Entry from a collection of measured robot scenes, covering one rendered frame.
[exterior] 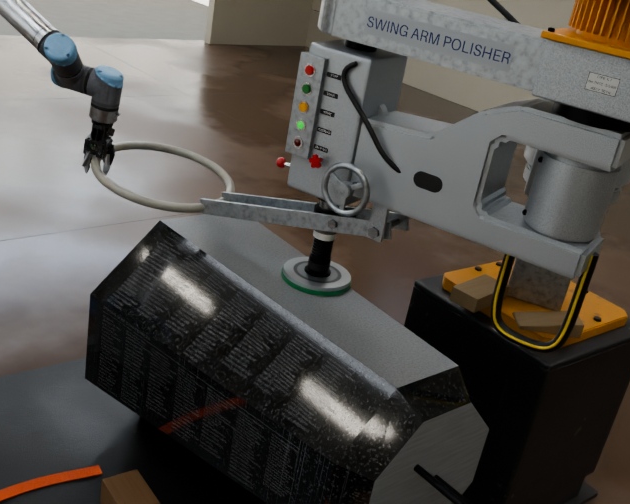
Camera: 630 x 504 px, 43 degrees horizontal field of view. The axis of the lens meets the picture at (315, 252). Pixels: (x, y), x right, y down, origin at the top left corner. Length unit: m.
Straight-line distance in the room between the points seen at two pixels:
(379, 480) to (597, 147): 0.95
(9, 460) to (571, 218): 1.98
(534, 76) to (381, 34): 0.41
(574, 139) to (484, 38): 0.32
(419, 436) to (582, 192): 0.72
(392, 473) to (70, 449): 1.32
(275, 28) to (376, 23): 8.89
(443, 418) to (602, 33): 1.00
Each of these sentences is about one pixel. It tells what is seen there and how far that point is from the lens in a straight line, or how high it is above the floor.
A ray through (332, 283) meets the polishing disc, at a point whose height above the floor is 0.85.
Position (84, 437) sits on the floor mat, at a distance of 3.04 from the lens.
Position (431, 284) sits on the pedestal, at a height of 0.74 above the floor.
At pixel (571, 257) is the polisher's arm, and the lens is 2.02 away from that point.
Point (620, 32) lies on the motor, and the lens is 1.91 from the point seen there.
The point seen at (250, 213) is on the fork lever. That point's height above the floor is 0.98.
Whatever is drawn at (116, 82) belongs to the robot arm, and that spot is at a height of 1.26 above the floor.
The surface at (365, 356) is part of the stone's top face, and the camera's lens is 2.13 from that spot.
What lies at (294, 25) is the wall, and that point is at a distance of 11.18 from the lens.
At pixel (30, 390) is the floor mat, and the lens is 3.27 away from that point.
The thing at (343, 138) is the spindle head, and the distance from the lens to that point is 2.19.
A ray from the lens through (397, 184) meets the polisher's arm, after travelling 2.15.
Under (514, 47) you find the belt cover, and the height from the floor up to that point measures 1.66.
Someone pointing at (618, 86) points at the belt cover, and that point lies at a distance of 1.90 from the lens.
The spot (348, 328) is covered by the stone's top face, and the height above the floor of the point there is 0.82.
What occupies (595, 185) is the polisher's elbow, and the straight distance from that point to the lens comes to 2.00.
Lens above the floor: 1.90
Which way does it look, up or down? 24 degrees down
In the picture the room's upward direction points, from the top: 11 degrees clockwise
